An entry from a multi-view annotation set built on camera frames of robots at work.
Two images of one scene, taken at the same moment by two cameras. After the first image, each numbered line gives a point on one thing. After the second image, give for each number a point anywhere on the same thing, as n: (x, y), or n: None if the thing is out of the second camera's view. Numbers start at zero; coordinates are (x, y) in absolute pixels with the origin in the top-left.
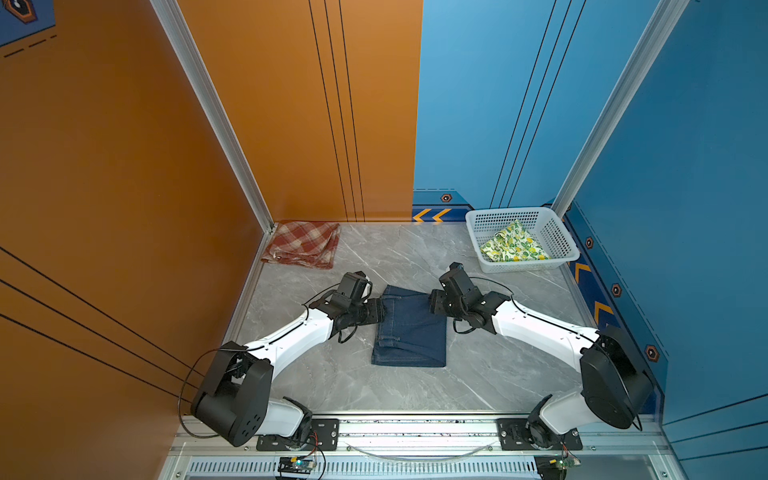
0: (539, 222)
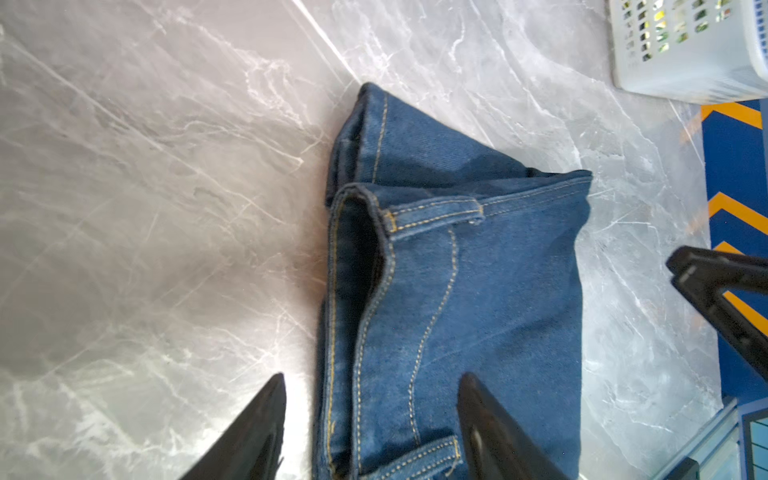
0: (706, 51)
